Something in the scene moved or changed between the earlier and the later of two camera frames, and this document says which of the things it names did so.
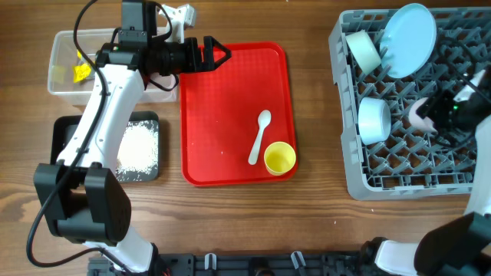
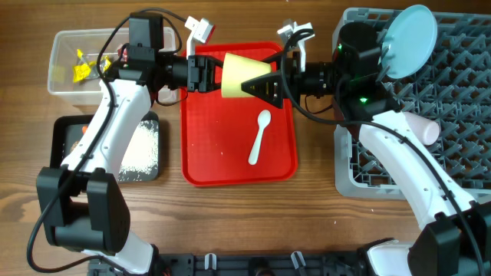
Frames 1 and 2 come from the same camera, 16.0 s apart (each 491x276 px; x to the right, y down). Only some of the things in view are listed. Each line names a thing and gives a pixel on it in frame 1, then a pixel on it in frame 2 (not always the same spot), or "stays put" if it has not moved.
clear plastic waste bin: x=72 y=75 stays put
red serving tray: x=229 y=114 stays put
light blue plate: x=407 y=40 stays put
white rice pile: x=138 y=149 stays put
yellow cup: x=279 y=158 → x=237 y=70
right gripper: x=433 y=108 → x=274 y=78
